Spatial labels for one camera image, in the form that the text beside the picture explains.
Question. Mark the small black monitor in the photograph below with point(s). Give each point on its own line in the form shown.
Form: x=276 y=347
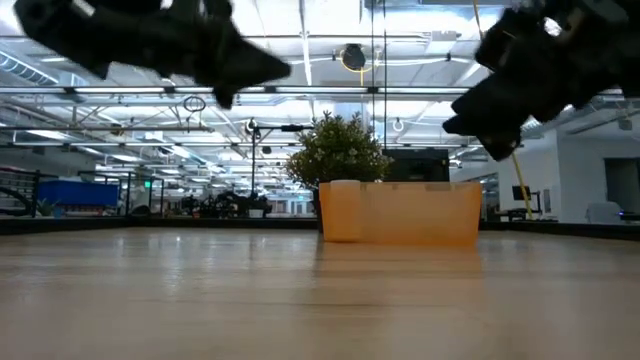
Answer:
x=521 y=193

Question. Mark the black light stand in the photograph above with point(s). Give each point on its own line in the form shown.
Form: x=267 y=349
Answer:
x=253 y=160

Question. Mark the potted white-flowered green plant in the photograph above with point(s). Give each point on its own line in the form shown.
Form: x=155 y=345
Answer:
x=337 y=150

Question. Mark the large blue plastic bin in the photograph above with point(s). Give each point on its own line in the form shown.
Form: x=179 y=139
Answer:
x=77 y=193

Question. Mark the orange plastic basket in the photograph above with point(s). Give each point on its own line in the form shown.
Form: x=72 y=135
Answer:
x=415 y=215

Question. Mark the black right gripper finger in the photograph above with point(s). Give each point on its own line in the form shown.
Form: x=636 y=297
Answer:
x=490 y=117

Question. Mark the black perforated computer case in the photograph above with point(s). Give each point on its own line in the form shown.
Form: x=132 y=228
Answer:
x=417 y=165

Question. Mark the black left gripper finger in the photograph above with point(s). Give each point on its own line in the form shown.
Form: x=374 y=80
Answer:
x=250 y=65

